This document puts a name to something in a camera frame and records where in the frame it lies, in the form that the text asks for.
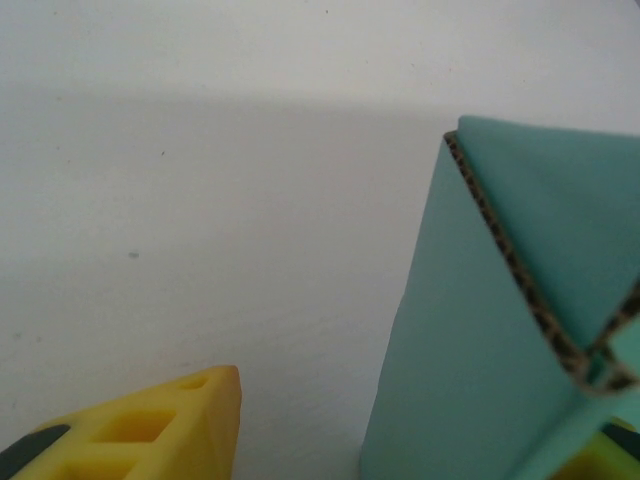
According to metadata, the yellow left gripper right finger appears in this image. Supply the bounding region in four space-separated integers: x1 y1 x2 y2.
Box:
559 422 640 480

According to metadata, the teal cardboard box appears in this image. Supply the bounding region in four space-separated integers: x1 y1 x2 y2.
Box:
359 114 640 480

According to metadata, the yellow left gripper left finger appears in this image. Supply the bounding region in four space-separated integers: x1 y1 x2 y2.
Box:
0 364 245 480

